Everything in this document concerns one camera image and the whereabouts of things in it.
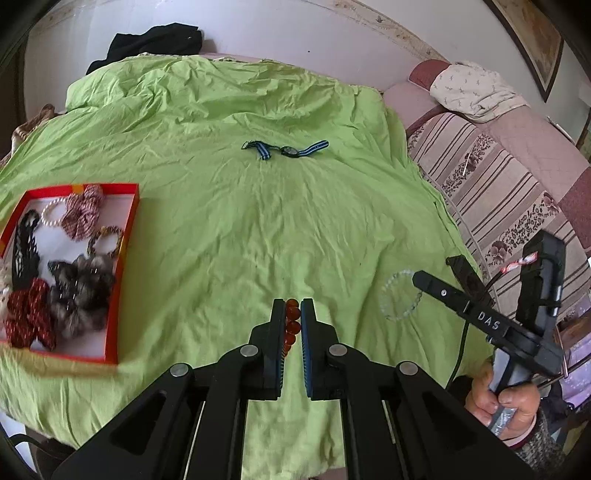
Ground clear crystal bracelet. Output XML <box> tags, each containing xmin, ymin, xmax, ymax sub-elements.
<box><xmin>378</xmin><ymin>270</ymin><xmax>425</xmax><ymax>322</ymax></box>

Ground red bead bracelet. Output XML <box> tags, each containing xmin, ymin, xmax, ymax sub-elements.
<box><xmin>281</xmin><ymin>298</ymin><xmax>304</xmax><ymax>358</ymax></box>

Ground black grey organza scrunchie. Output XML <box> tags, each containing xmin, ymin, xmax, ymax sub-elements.
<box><xmin>47</xmin><ymin>254</ymin><xmax>116</xmax><ymax>340</ymax></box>

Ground red polka dot scrunchie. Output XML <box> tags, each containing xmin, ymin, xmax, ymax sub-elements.
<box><xmin>5</xmin><ymin>278</ymin><xmax>57</xmax><ymax>350</ymax></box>

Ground leopard print bracelet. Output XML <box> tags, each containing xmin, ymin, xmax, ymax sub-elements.
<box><xmin>86</xmin><ymin>224</ymin><xmax>126</xmax><ymax>257</ymax></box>

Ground black hair claw clips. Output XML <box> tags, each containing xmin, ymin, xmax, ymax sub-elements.
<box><xmin>12</xmin><ymin>209</ymin><xmax>40</xmax><ymax>291</ymax></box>

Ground red plaid scrunchie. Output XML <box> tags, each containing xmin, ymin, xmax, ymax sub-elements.
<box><xmin>60</xmin><ymin>184</ymin><xmax>104</xmax><ymax>241</ymax></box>

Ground pearl bracelet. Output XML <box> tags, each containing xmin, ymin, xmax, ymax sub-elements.
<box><xmin>40</xmin><ymin>197</ymin><xmax>70</xmax><ymax>228</ymax></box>

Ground person right hand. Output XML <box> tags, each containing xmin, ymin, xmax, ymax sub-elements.
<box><xmin>465</xmin><ymin>360</ymin><xmax>541</xmax><ymax>446</ymax></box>

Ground striped floral pillow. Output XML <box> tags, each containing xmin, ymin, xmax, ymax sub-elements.
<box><xmin>409</xmin><ymin>112</ymin><xmax>590</xmax><ymax>322</ymax></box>

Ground pink quilted headboard cushion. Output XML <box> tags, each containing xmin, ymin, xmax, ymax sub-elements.
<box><xmin>383</xmin><ymin>59</ymin><xmax>590</xmax><ymax>252</ymax></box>

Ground red tray box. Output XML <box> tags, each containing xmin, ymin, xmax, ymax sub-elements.
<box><xmin>1</xmin><ymin>183</ymin><xmax>139</xmax><ymax>364</ymax></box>

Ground green bed cover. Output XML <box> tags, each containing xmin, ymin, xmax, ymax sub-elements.
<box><xmin>0</xmin><ymin>54</ymin><xmax>495</xmax><ymax>480</ymax></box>

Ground black garment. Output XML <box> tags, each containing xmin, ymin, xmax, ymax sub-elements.
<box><xmin>86</xmin><ymin>23</ymin><xmax>204</xmax><ymax>74</ymax></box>

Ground blue striped strap watch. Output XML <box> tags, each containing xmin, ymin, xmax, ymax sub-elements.
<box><xmin>242</xmin><ymin>140</ymin><xmax>329</xmax><ymax>161</ymax></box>

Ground framed wall picture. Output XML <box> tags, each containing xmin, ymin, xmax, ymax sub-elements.
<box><xmin>485</xmin><ymin>0</ymin><xmax>564</xmax><ymax>102</ymax></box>

